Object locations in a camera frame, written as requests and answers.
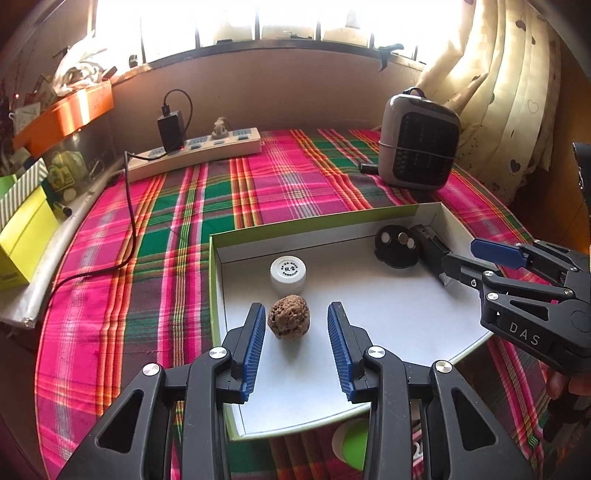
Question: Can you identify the striped cardboard box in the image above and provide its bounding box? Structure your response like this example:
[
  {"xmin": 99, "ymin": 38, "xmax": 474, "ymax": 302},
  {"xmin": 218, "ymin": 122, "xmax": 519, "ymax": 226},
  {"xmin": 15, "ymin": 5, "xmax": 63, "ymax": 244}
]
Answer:
[{"xmin": 0, "ymin": 159, "xmax": 49, "ymax": 232}]

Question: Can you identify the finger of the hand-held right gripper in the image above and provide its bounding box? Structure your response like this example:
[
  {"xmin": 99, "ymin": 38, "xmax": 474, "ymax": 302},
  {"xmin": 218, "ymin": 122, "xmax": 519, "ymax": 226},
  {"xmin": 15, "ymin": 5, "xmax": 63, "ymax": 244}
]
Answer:
[
  {"xmin": 471, "ymin": 239, "xmax": 591, "ymax": 288},
  {"xmin": 441, "ymin": 254, "xmax": 573, "ymax": 306}
]

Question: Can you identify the grey space heater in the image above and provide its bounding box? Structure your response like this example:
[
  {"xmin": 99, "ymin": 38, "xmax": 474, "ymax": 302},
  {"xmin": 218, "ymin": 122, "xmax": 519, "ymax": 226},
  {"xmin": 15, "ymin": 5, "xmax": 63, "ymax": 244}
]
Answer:
[{"xmin": 378, "ymin": 88, "xmax": 462, "ymax": 190}]

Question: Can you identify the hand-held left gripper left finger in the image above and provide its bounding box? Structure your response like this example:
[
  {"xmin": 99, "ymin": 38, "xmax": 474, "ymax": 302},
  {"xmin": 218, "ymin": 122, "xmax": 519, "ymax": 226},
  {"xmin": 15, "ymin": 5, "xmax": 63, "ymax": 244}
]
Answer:
[{"xmin": 55, "ymin": 302, "xmax": 267, "ymax": 480}]

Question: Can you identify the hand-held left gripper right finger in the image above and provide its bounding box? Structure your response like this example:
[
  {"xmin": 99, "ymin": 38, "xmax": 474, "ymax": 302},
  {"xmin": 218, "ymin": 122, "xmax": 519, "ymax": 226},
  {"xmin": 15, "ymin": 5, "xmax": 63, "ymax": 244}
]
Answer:
[{"xmin": 327, "ymin": 301, "xmax": 539, "ymax": 480}]

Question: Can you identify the black power cord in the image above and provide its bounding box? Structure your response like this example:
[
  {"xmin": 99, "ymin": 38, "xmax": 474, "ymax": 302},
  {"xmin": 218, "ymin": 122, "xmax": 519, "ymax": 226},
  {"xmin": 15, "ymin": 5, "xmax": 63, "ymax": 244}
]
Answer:
[{"xmin": 48, "ymin": 151, "xmax": 139, "ymax": 296}]

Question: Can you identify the black disc with metal buttons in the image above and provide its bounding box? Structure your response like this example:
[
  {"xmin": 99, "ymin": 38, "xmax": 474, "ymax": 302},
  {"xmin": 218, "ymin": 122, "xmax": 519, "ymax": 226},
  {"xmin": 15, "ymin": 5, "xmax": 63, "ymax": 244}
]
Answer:
[{"xmin": 374, "ymin": 224, "xmax": 424, "ymax": 267}]

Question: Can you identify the orange box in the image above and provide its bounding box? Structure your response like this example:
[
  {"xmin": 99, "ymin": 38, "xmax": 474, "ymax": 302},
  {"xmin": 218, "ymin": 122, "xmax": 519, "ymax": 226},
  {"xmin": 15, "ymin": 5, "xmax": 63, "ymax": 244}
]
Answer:
[{"xmin": 13, "ymin": 80, "xmax": 115, "ymax": 151}]

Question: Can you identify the black charger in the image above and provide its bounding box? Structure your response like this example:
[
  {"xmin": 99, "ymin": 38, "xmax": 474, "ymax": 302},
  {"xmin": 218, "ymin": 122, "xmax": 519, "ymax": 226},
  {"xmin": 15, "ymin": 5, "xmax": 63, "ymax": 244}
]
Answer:
[{"xmin": 157, "ymin": 108, "xmax": 186, "ymax": 152}]

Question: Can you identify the window with metal bars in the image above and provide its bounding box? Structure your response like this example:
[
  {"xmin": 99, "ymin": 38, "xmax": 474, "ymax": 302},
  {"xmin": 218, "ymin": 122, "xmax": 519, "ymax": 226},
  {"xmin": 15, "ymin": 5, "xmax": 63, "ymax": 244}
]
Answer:
[{"xmin": 92, "ymin": 0, "xmax": 467, "ymax": 70}]

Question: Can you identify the green white cardboard box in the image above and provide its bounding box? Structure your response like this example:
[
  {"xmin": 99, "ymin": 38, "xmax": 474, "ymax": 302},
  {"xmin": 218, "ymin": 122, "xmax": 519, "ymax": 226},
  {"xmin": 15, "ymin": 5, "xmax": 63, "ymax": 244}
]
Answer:
[{"xmin": 209, "ymin": 202, "xmax": 497, "ymax": 439}]

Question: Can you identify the black charger cable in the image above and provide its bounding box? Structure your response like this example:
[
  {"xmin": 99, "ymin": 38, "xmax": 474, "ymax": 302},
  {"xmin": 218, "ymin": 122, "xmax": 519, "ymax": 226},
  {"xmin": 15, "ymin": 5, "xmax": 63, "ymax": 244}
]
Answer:
[{"xmin": 161, "ymin": 89, "xmax": 194, "ymax": 153}]

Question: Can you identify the black flashlight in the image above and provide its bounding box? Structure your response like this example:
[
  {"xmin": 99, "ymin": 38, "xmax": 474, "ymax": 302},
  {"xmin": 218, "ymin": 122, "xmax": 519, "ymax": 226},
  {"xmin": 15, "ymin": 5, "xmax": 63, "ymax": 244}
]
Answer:
[{"xmin": 411, "ymin": 224, "xmax": 455, "ymax": 284}]

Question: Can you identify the grey side shelf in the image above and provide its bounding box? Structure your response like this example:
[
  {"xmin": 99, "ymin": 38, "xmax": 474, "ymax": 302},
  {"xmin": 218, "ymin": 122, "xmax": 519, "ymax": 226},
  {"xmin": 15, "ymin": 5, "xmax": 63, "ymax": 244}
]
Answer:
[{"xmin": 0, "ymin": 171, "xmax": 125, "ymax": 329}]

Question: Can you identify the green decorated jar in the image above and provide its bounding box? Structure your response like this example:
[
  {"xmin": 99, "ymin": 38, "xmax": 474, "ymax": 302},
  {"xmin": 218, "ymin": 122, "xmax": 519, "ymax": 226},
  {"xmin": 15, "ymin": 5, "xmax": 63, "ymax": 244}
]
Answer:
[{"xmin": 46, "ymin": 148, "xmax": 90, "ymax": 199}]

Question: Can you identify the person's right hand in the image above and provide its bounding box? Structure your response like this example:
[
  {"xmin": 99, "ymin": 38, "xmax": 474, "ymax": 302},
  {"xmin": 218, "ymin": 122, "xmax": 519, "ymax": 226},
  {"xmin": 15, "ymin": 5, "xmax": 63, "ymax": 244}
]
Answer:
[{"xmin": 546, "ymin": 368, "xmax": 591, "ymax": 401}]

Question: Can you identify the small white jar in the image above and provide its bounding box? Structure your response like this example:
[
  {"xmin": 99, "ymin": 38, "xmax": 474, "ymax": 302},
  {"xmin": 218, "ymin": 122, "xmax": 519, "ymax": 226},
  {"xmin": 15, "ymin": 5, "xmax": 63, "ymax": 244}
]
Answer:
[{"xmin": 270, "ymin": 256, "xmax": 307, "ymax": 297}]

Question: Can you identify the white power strip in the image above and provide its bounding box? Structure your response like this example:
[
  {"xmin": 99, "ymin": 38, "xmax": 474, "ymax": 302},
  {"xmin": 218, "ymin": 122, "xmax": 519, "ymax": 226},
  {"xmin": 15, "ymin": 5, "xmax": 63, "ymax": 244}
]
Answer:
[{"xmin": 126, "ymin": 127, "xmax": 262, "ymax": 183}]

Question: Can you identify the plaid pink green tablecloth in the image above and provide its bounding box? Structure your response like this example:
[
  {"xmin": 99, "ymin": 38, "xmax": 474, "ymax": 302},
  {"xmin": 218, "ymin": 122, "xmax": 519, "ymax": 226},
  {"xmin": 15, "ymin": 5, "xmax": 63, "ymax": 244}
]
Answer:
[{"xmin": 34, "ymin": 128, "xmax": 555, "ymax": 480}]

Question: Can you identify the black window handle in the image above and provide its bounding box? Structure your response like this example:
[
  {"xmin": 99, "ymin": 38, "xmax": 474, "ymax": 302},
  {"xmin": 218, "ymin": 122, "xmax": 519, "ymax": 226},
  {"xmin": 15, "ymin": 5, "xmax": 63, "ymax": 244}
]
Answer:
[{"xmin": 378, "ymin": 42, "xmax": 404, "ymax": 72}]

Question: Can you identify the yellow-green cardboard box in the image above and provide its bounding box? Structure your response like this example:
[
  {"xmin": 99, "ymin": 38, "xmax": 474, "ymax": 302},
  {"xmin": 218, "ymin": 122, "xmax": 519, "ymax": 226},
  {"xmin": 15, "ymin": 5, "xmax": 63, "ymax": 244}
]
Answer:
[{"xmin": 0, "ymin": 187, "xmax": 61, "ymax": 291}]

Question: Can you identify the cream heart-print curtain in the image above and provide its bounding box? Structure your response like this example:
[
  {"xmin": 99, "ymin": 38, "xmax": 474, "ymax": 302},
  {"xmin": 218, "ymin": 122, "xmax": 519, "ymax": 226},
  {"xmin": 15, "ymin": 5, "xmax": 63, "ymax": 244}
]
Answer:
[{"xmin": 416, "ymin": 0, "xmax": 568, "ymax": 208}]

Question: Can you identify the white plastic bag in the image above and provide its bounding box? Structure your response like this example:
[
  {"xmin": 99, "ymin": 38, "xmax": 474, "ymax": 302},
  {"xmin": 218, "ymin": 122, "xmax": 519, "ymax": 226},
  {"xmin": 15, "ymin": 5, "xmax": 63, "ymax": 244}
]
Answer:
[{"xmin": 53, "ymin": 39, "xmax": 114, "ymax": 90}]

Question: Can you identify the green-topped white holder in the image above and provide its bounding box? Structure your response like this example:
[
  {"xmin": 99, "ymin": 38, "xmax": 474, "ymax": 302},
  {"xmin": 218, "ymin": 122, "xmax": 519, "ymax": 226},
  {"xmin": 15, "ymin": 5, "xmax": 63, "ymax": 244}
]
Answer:
[{"xmin": 331, "ymin": 418, "xmax": 377, "ymax": 472}]

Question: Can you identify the brown walnut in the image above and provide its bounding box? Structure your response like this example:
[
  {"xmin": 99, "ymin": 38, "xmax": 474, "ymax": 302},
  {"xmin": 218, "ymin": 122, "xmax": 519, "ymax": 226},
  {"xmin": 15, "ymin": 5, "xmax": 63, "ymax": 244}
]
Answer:
[{"xmin": 268, "ymin": 293, "xmax": 311, "ymax": 340}]

